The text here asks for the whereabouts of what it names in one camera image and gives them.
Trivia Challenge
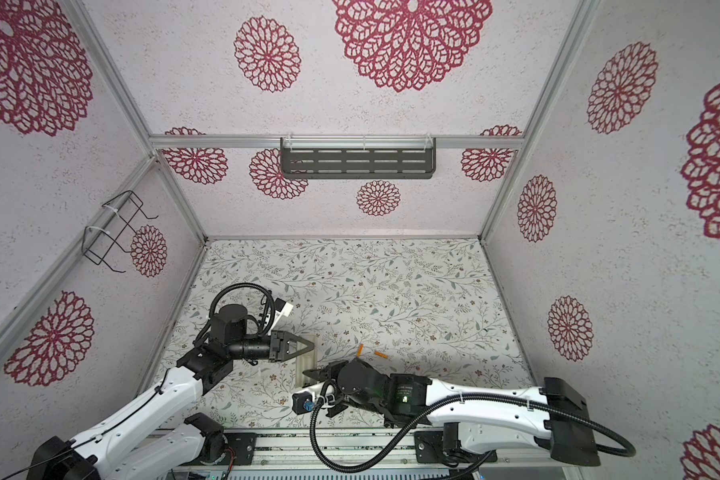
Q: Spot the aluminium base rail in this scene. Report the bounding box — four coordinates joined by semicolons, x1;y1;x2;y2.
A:
155;427;565;472

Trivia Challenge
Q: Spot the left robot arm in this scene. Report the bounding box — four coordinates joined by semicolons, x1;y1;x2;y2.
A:
27;304;314;479

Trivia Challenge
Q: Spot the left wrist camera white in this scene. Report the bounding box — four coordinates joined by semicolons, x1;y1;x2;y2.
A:
268;298;294;330

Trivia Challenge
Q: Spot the black wire wall basket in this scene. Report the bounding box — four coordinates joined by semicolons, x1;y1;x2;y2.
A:
80;190;158;274

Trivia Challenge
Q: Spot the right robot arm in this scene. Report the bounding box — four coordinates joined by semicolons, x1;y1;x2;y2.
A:
292;359;600;467

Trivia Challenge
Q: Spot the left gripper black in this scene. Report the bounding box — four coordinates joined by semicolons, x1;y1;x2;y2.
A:
231;330;315;364

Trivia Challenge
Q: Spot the white remote control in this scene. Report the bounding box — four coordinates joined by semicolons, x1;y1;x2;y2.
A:
296;334;319;385

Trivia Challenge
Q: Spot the dark grey wall shelf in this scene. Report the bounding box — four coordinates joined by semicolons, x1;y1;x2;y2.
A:
280;137;437;180

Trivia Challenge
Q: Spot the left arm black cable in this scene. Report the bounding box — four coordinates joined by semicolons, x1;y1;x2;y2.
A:
206;282;276;340

